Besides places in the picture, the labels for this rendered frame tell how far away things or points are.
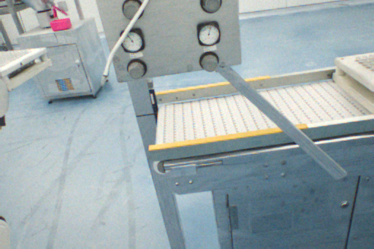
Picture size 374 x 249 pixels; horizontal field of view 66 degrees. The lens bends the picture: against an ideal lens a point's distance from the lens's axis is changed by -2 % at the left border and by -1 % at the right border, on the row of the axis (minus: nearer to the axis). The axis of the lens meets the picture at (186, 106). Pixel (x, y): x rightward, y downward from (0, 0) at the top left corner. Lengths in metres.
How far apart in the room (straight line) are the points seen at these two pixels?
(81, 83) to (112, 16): 2.71
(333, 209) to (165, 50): 0.67
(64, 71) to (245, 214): 2.63
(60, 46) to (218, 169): 2.61
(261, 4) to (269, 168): 5.08
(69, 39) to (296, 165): 2.63
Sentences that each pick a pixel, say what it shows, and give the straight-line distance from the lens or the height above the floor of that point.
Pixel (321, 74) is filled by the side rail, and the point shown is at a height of 0.88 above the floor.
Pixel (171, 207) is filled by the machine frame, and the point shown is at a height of 0.41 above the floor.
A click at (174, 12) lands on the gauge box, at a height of 1.17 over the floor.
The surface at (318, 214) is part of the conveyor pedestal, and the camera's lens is 0.94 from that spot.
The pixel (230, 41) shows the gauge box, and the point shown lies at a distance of 0.50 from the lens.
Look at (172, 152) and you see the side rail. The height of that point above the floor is 0.88.
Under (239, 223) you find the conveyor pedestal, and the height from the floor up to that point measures 0.56.
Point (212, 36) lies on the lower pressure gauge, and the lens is 0.48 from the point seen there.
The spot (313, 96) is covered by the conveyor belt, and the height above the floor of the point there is 0.86.
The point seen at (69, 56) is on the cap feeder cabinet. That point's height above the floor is 0.50.
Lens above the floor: 1.26
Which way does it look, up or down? 28 degrees down
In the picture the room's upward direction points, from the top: 9 degrees counter-clockwise
